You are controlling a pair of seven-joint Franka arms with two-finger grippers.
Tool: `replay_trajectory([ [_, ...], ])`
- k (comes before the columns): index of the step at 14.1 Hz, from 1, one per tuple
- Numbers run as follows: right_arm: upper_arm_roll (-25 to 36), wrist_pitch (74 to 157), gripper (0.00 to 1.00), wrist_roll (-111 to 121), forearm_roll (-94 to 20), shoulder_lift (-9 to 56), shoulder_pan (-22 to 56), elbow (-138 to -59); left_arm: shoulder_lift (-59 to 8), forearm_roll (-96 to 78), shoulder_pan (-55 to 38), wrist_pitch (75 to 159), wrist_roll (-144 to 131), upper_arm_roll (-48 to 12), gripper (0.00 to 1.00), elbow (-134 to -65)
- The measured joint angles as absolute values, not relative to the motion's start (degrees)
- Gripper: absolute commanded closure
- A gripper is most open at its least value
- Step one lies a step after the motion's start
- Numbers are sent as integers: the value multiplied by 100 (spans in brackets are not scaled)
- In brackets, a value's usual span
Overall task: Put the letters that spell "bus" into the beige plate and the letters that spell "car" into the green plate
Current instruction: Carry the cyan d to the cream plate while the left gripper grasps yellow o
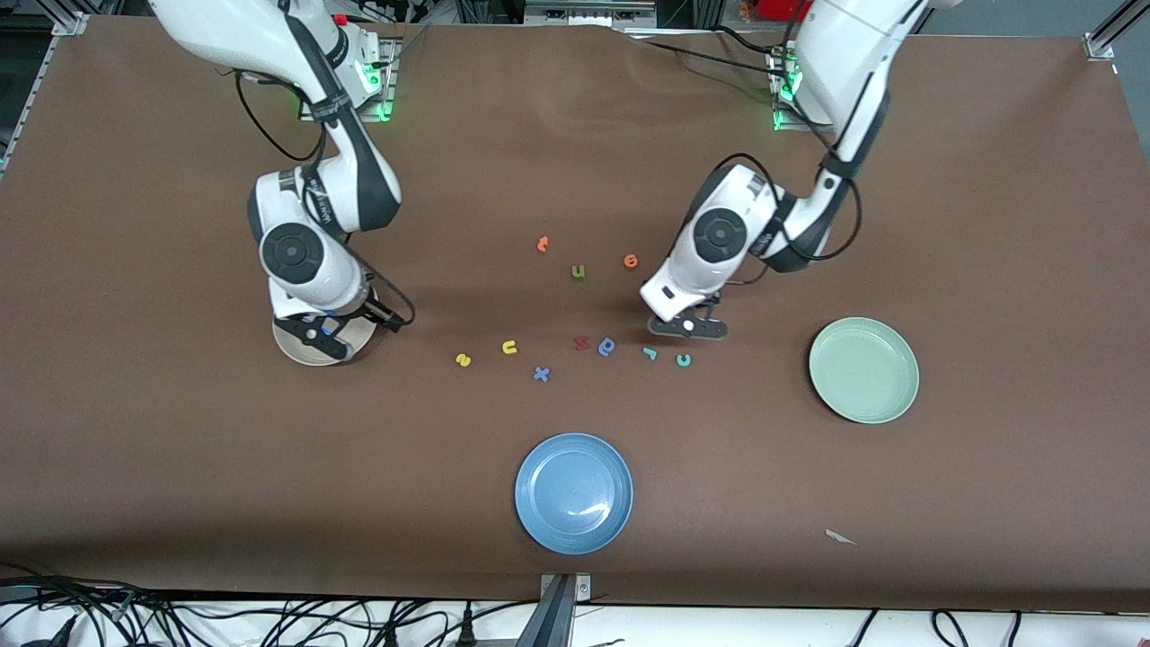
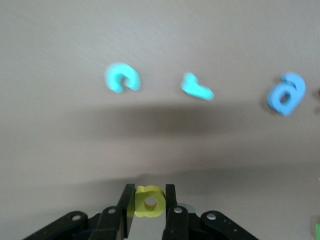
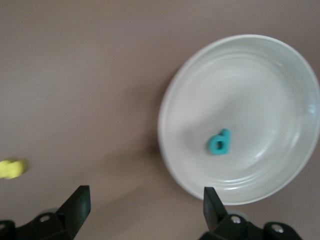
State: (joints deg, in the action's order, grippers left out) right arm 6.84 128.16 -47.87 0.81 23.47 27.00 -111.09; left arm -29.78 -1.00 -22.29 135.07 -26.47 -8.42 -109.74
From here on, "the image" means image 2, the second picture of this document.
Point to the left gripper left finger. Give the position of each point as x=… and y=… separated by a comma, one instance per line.
x=110, y=220

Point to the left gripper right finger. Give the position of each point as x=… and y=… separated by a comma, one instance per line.
x=175, y=220

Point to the yellow foam letter a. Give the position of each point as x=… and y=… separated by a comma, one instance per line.
x=142, y=205

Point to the teal foam letter r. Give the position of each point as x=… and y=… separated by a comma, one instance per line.
x=195, y=88

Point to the teal foam letter c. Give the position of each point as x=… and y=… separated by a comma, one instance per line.
x=113, y=80

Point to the green foam letter n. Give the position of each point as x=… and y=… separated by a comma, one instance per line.
x=317, y=228

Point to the blue foam letter a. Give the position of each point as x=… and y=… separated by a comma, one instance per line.
x=275, y=97

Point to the dark red foam letter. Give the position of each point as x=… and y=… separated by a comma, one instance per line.
x=318, y=93

